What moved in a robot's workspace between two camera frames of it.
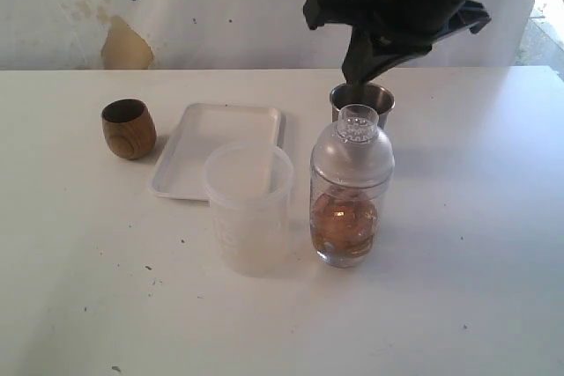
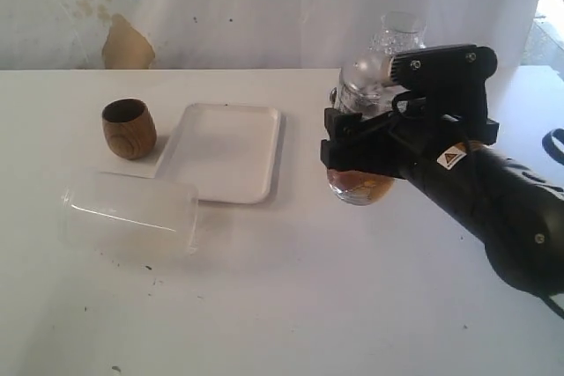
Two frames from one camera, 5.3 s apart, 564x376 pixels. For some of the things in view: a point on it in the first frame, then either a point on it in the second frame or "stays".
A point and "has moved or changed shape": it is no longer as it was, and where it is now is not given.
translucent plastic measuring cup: x=250 y=185 to x=142 y=220
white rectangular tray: x=204 y=129 stays
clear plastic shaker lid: x=354 y=156 has moved or changed shape
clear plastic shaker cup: x=344 y=223 to x=356 y=187
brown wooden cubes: x=344 y=224 to x=371 y=186
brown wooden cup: x=129 y=128 stays
